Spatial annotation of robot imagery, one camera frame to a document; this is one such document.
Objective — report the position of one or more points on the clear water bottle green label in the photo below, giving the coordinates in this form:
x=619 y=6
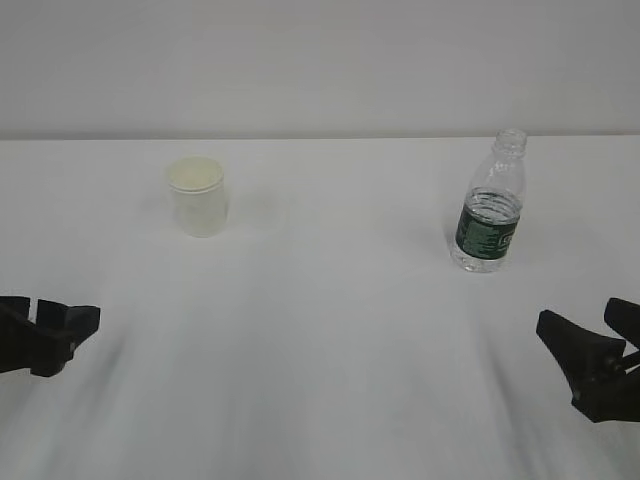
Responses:
x=492 y=206

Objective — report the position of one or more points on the white paper cup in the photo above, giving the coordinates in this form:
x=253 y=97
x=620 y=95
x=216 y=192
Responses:
x=198 y=194

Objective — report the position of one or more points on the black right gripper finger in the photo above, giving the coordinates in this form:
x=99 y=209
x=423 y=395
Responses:
x=603 y=380
x=623 y=317

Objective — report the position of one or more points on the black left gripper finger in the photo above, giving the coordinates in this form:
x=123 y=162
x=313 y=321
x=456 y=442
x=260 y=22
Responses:
x=14 y=312
x=55 y=333

